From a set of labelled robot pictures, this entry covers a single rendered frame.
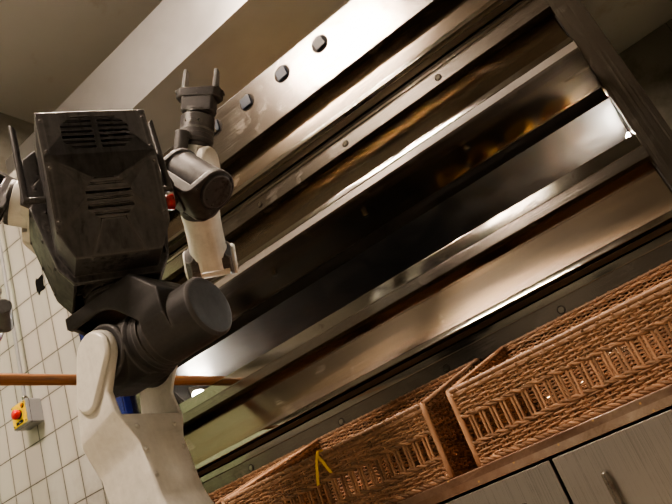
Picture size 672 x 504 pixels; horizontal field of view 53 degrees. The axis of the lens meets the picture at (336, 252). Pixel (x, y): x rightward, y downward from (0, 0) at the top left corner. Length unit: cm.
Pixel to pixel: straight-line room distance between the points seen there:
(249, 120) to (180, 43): 255
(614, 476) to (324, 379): 106
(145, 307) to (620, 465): 82
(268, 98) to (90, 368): 141
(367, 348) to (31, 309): 165
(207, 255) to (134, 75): 369
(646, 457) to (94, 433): 89
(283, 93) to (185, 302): 136
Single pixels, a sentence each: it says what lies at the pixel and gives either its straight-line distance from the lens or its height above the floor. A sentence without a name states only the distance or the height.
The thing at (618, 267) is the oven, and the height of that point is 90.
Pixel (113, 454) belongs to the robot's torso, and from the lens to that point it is 123.
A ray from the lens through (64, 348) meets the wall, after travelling 292.
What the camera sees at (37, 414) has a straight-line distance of 297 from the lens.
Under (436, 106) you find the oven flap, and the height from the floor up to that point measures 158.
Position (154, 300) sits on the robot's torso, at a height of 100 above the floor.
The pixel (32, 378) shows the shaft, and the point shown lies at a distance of 189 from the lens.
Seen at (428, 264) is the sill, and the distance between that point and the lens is 191.
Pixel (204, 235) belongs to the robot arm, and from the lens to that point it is 157.
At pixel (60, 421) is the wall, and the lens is 290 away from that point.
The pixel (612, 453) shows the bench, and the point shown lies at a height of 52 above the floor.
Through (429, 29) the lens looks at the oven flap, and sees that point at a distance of 218.
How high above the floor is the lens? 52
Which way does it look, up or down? 24 degrees up
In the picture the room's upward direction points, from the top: 22 degrees counter-clockwise
